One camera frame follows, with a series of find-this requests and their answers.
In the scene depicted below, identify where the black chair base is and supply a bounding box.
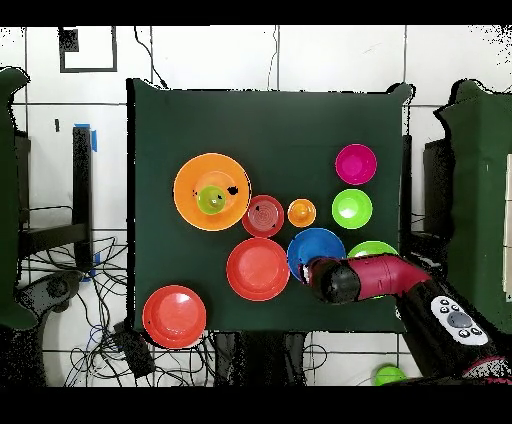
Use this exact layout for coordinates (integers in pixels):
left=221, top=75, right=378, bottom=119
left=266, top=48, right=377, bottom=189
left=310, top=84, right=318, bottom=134
left=15, top=270, right=85, bottom=315

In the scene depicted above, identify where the black stool frame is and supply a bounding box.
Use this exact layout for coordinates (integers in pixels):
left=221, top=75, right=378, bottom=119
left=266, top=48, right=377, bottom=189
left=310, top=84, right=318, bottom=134
left=401, top=135, right=455, bottom=277
left=17, top=126, right=95, bottom=273

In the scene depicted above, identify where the small green bowl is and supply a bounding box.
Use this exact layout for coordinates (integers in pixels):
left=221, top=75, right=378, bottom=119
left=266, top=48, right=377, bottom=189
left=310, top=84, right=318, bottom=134
left=331, top=188, right=374, bottom=230

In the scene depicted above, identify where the black power strip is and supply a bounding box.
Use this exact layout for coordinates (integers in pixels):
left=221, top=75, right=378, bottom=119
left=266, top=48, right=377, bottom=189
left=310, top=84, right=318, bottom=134
left=111, top=320, right=157, bottom=380

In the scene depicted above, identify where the dark green table cloth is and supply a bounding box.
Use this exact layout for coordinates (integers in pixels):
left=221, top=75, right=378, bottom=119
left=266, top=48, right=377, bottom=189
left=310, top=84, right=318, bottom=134
left=126, top=77, right=417, bottom=336

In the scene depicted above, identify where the large red bowl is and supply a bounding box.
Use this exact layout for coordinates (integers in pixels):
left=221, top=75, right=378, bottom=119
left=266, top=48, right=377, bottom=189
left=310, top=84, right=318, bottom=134
left=141, top=284, right=208, bottom=350
left=225, top=237, right=291, bottom=302

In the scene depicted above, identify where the orange cup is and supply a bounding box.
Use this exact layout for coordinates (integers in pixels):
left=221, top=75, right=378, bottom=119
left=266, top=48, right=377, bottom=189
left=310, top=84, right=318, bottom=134
left=286, top=198, right=318, bottom=229

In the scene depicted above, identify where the green bowl on floor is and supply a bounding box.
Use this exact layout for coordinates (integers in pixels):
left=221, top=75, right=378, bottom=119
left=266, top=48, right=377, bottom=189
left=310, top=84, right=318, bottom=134
left=372, top=363, right=408, bottom=387

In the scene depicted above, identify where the large orange bowl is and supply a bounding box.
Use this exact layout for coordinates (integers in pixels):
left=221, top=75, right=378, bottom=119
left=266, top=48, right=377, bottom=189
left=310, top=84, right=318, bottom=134
left=172, top=152, right=252, bottom=232

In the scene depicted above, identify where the small red bowl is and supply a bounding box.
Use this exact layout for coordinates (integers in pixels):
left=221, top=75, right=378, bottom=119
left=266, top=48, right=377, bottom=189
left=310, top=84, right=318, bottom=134
left=241, top=194, right=286, bottom=239

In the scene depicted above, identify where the tangle of black cables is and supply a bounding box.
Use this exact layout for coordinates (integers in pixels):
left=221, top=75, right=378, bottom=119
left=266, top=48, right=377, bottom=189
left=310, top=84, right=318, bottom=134
left=19, top=235, right=217, bottom=387

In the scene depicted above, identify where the large green bowl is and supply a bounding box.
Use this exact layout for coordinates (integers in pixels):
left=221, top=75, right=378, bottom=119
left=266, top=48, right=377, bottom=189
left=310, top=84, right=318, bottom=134
left=346, top=240, right=400, bottom=260

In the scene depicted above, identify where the green covered side table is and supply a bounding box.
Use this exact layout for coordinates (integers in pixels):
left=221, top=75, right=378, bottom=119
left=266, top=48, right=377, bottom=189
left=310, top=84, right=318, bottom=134
left=433, top=78, right=512, bottom=335
left=0, top=65, right=39, bottom=331

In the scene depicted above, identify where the blue tape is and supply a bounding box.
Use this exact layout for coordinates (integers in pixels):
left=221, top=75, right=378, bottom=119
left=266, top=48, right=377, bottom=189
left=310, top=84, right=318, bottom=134
left=73, top=122, right=98, bottom=153

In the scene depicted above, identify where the thin black cable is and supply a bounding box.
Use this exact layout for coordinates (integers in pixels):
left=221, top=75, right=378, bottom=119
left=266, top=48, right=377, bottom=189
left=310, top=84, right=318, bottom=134
left=266, top=25, right=280, bottom=91
left=133, top=25, right=169, bottom=89

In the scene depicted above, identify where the green cup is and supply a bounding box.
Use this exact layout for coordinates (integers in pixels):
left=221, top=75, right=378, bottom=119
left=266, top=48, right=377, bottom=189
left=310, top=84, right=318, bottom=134
left=195, top=184, right=228, bottom=216

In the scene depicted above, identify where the pink bowl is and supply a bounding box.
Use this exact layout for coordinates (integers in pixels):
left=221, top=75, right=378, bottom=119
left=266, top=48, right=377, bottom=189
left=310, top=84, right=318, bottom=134
left=334, top=143, right=378, bottom=186

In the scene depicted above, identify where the blue bowl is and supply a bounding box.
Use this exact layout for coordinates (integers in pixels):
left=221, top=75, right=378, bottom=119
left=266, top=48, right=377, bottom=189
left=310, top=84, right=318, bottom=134
left=286, top=227, right=347, bottom=282

